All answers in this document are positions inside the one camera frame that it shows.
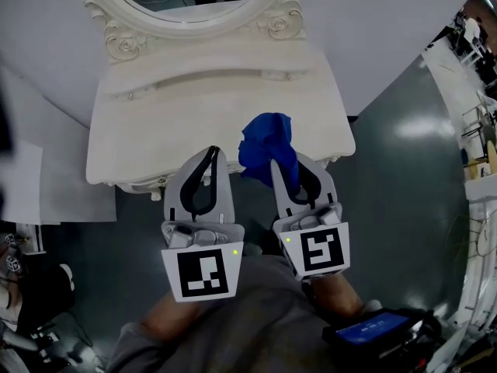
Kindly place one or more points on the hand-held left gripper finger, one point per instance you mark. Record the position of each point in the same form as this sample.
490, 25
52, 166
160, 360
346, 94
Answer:
225, 200
174, 200

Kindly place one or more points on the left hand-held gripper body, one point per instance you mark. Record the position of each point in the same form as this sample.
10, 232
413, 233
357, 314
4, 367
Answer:
202, 272

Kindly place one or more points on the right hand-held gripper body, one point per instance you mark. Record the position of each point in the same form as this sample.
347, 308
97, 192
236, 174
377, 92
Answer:
320, 249

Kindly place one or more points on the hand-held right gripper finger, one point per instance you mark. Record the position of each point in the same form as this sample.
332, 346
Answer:
326, 189
281, 196

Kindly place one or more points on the blue cloth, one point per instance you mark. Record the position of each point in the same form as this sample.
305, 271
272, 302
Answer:
268, 142

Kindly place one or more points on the person's left forearm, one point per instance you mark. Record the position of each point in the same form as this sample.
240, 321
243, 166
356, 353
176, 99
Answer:
171, 317

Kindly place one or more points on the person's right forearm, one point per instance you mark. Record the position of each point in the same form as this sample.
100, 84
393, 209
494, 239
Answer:
338, 293

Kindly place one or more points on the white dressing table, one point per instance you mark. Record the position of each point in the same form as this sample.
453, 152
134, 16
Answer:
174, 130

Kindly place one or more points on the person's grey clothing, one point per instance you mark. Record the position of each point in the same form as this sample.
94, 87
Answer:
233, 325

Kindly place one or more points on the white cabinet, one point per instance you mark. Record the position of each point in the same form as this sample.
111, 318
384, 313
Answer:
70, 185

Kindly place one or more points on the wooden round board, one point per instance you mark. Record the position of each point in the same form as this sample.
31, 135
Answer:
471, 167

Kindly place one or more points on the white display shelf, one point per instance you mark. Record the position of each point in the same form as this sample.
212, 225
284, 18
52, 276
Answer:
481, 208

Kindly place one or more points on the black bag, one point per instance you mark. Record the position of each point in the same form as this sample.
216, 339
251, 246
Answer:
39, 293

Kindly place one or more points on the wooden oval board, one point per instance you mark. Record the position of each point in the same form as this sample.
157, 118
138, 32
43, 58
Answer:
491, 154

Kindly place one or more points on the black phone with mount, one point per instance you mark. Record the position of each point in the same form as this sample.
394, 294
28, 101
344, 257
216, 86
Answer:
372, 328

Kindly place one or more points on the oval mirror ornate white frame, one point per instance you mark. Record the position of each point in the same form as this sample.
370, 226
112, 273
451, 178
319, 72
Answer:
186, 29

